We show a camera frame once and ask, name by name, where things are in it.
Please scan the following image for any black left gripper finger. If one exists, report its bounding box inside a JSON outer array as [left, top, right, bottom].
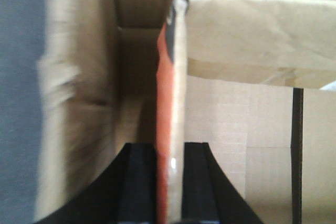
[[181, 142, 263, 223]]

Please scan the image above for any large brown cardboard box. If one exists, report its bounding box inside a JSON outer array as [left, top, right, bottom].
[[156, 0, 335, 223]]

